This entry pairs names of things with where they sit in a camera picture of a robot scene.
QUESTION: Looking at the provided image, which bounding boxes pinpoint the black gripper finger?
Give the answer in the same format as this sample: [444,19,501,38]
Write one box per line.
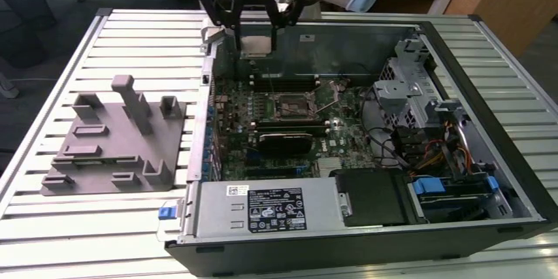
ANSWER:
[194,0,245,61]
[261,0,309,54]

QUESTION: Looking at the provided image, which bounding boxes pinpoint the black plastic shroud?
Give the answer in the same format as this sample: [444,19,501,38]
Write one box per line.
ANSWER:
[334,167,410,228]

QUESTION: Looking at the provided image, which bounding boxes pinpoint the silver chipset heatsink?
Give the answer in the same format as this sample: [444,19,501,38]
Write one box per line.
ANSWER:
[320,157,345,178]

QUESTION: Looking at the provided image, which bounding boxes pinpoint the silver CPU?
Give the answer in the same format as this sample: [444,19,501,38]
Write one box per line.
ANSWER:
[241,35,273,59]

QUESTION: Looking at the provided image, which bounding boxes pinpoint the grey parts rack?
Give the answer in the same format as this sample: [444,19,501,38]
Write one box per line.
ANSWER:
[39,74,190,197]

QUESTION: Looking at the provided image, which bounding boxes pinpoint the grey case latch bracket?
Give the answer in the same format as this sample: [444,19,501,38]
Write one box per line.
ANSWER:
[201,17,229,54]

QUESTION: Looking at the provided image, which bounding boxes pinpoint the black office chair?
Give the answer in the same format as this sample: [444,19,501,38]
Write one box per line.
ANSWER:
[0,0,58,69]

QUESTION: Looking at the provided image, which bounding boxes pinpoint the green motherboard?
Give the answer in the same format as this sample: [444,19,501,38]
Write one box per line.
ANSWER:
[208,74,397,184]

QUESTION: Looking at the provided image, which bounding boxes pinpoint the black graphics card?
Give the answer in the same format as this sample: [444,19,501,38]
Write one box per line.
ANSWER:
[258,132,314,156]

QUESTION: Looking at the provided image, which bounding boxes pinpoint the black PC case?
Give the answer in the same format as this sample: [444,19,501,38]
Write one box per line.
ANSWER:
[164,14,549,276]

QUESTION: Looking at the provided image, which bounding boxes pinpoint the blue disk carrier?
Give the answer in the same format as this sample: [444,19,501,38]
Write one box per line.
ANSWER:
[408,175,501,223]

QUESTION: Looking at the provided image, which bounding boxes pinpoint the blue case latch tab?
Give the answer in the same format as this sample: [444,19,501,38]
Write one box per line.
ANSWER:
[158,205,181,222]

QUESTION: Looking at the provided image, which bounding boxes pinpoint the CPU socket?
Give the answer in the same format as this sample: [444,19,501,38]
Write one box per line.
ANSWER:
[270,91,318,123]

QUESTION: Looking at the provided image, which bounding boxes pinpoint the wooden cabinet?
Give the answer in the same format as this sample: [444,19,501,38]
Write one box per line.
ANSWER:
[447,0,558,57]

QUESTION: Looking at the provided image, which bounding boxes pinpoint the silver drive cage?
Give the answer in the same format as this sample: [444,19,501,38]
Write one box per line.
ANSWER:
[373,39,440,133]

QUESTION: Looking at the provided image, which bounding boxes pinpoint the orange yellow power wires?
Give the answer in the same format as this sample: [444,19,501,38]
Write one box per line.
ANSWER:
[408,120,475,177]

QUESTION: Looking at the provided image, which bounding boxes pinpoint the black RAM slot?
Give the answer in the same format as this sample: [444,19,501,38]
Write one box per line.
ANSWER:
[256,121,329,127]
[252,85,321,93]
[256,124,329,129]
[250,78,318,84]
[250,74,318,80]
[250,82,320,88]

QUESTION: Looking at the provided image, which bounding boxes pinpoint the grey plastic bracket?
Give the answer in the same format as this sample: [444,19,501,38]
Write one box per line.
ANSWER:
[425,98,464,122]

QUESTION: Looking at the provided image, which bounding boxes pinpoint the silver power supply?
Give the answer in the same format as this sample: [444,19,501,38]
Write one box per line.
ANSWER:
[192,179,346,240]

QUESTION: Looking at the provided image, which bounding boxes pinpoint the metal socket cover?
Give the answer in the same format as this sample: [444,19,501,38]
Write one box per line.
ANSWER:
[314,89,349,114]

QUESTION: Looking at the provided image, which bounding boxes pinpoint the green RAM stick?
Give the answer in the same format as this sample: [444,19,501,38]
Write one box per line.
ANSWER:
[257,126,329,137]

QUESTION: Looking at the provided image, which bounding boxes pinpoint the white desk foot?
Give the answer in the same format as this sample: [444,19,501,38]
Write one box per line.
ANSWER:
[0,73,22,100]

